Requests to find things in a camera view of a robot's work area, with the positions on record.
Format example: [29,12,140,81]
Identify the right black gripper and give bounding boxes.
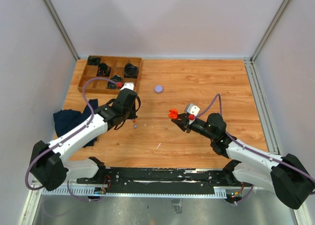
[171,113,216,140]

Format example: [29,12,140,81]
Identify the orange earbud charging case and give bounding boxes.
[168,108,178,120]

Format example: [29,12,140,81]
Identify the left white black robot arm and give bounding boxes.
[27,89,141,191]

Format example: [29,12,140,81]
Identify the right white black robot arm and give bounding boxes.
[168,109,315,209]

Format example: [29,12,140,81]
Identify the purple earbud charging case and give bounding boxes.
[154,85,163,94]

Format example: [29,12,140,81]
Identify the wooden compartment tray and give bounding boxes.
[78,55,143,92]

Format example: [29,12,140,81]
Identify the dark blue cloth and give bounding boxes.
[53,105,91,137]

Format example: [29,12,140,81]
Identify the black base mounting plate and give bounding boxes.
[76,167,242,195]

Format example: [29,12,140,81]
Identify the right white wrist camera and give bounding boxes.
[185,103,200,117]

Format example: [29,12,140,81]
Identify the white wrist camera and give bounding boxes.
[121,82,135,91]
[185,103,200,117]

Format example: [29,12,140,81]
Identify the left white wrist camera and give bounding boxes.
[121,82,135,91]

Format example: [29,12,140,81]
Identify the black yellow coiled cable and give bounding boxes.
[107,74,124,90]

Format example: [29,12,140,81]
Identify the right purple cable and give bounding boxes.
[188,93,315,206]

